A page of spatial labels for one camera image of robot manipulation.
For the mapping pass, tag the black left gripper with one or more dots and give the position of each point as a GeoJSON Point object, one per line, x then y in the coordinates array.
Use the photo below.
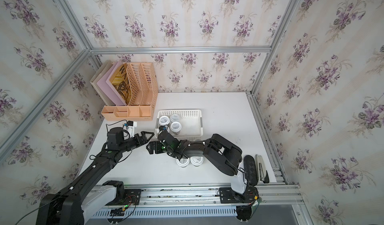
{"type": "Point", "coordinates": [142, 138]}

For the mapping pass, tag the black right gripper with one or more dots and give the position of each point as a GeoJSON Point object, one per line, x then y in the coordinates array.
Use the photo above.
{"type": "Point", "coordinates": [155, 144]}

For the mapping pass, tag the yogurt cup back row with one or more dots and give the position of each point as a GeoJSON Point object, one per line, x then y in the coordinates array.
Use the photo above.
{"type": "Point", "coordinates": [175, 118]}
{"type": "Point", "coordinates": [164, 121]}

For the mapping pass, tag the yogurt cup row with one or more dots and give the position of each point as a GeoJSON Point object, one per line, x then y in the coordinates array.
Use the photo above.
{"type": "Point", "coordinates": [197, 161]}
{"type": "Point", "coordinates": [176, 127]}
{"type": "Point", "coordinates": [183, 162]}
{"type": "Point", "coordinates": [175, 118]}
{"type": "Point", "coordinates": [164, 121]}

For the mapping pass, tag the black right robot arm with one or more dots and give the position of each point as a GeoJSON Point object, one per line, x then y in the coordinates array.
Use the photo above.
{"type": "Point", "coordinates": [220, 152]}

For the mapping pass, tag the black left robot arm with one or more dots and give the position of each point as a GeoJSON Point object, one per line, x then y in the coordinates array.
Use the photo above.
{"type": "Point", "coordinates": [66, 206]}

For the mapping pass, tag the white plastic basket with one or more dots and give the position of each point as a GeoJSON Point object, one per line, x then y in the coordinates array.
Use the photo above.
{"type": "Point", "coordinates": [191, 120]}

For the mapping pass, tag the beige folder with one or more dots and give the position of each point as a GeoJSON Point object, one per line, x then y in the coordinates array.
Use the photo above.
{"type": "Point", "coordinates": [97, 79]}

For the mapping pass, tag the pink folder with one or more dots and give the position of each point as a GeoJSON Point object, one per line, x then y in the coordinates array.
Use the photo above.
{"type": "Point", "coordinates": [105, 87]}

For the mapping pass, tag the peach plastic file organizer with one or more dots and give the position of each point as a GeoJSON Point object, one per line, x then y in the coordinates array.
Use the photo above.
{"type": "Point", "coordinates": [144, 88]}

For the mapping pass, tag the yellow black patterned book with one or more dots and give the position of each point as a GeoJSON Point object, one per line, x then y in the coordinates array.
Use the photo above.
{"type": "Point", "coordinates": [119, 82]}

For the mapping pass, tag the grey silver stapler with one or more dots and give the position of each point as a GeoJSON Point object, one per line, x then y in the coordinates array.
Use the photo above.
{"type": "Point", "coordinates": [262, 173]}

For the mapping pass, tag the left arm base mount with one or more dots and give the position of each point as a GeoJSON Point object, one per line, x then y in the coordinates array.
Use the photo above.
{"type": "Point", "coordinates": [123, 196]}

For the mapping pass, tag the aluminium rail frame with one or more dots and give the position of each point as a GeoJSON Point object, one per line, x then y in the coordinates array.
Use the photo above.
{"type": "Point", "coordinates": [186, 201]}

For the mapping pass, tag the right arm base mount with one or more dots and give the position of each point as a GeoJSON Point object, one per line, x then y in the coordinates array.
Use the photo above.
{"type": "Point", "coordinates": [228, 196]}

